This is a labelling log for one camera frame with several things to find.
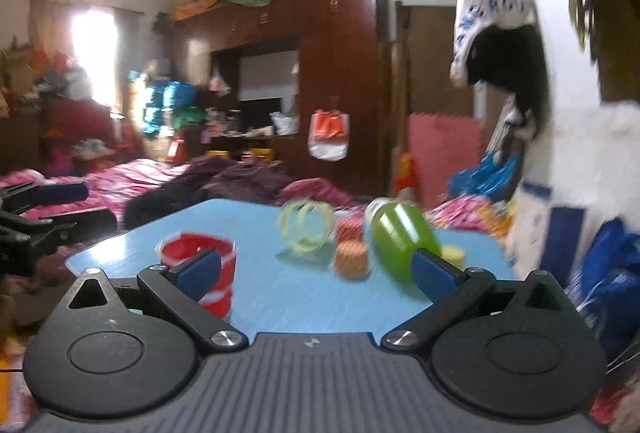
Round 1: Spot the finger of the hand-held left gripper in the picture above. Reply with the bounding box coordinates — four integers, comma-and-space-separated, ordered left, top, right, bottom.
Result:
22, 207, 119, 248
0, 181, 90, 216

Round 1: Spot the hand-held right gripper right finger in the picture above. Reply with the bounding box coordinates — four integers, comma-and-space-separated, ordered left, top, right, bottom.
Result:
381, 247, 572, 356

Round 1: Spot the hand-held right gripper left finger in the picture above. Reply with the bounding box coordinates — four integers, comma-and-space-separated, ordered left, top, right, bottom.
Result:
65, 247, 249, 357

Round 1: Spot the clear yellow-rimmed plastic cup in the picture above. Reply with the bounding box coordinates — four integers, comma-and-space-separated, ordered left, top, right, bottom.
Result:
277, 199, 337, 257

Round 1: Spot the red plastic cup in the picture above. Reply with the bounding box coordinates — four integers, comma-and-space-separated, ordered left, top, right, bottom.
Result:
159, 232, 237, 315

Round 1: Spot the orange patterned paper cup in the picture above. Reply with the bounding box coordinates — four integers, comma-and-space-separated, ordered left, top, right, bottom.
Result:
333, 240, 372, 280

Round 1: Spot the red patterned paper cup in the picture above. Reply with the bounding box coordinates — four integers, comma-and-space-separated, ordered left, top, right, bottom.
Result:
337, 218, 365, 244

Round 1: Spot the green plastic bottle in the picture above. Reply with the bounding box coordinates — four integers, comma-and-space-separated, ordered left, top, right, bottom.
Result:
364, 197, 444, 285

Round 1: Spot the pink bed blanket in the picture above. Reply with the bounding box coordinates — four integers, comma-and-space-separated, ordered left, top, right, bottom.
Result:
0, 158, 191, 220

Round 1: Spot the dark purple clothes pile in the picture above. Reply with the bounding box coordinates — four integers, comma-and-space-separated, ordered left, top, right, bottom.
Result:
124, 155, 301, 230

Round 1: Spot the blue plastic bag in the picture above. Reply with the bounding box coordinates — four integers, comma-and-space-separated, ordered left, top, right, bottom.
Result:
447, 151, 523, 202

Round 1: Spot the pink foam mat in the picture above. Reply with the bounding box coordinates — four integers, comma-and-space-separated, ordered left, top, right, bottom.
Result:
407, 112, 484, 209

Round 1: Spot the window curtain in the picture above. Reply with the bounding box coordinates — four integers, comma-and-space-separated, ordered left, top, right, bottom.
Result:
24, 0, 146, 114

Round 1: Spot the blue woven bag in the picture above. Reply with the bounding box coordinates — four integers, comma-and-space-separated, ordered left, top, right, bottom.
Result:
570, 217, 640, 364

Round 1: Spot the white and orange plastic bag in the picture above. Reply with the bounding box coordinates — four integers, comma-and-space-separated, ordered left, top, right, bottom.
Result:
307, 109, 351, 162

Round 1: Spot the wooden door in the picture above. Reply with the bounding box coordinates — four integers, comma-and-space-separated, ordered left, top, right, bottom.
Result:
395, 2, 476, 199

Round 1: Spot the dark wooden wardrobe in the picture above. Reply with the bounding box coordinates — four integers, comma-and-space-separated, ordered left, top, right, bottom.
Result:
172, 0, 392, 200

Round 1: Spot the black hanging garment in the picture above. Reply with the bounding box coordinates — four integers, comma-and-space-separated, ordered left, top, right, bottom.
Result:
468, 24, 551, 140

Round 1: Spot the white printed hanging cloth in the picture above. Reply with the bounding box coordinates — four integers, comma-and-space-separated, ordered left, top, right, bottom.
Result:
449, 0, 538, 88

